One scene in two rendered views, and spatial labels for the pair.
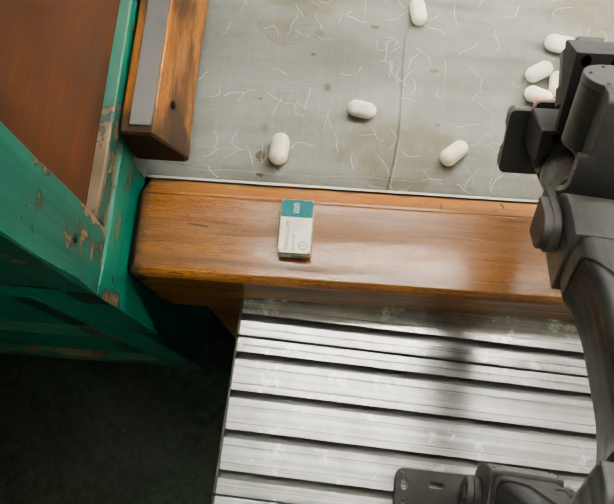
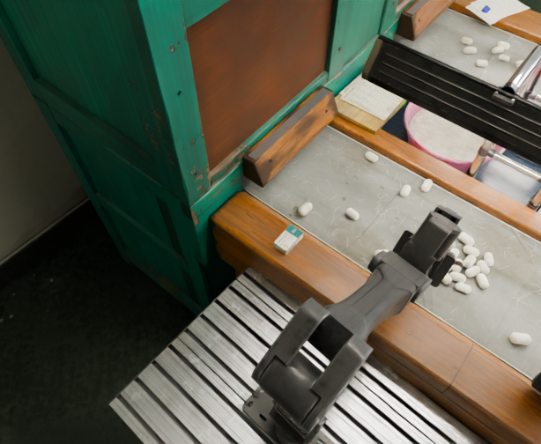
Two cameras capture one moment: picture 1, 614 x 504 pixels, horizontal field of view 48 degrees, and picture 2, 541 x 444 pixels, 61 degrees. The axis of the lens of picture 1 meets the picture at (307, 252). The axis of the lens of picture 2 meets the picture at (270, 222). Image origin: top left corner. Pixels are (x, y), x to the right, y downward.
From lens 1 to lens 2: 0.35 m
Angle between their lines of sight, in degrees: 22
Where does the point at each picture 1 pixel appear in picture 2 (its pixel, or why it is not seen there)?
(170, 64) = (279, 145)
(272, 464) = (211, 341)
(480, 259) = not seen: hidden behind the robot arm
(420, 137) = (372, 240)
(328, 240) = (299, 253)
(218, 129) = (285, 188)
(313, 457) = (230, 351)
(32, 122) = (210, 118)
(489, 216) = not seen: hidden behind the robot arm
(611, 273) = (381, 275)
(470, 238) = not seen: hidden behind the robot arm
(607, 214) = (402, 263)
